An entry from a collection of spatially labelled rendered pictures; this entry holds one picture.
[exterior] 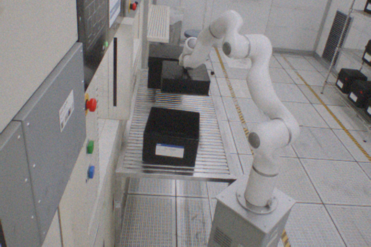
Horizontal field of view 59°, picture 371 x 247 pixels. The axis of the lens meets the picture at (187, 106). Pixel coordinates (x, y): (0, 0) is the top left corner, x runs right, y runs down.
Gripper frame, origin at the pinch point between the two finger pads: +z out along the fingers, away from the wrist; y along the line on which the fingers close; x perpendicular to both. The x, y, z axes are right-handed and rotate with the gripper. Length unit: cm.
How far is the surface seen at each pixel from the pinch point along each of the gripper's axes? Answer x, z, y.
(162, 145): 54, -25, 13
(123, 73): 18.2, -28.9, 34.5
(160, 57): -17.2, 25.8, 15.0
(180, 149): 55, -25, 4
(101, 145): 55, -26, 42
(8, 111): 68, -140, 39
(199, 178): 69, -22, -6
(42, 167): 74, -125, 38
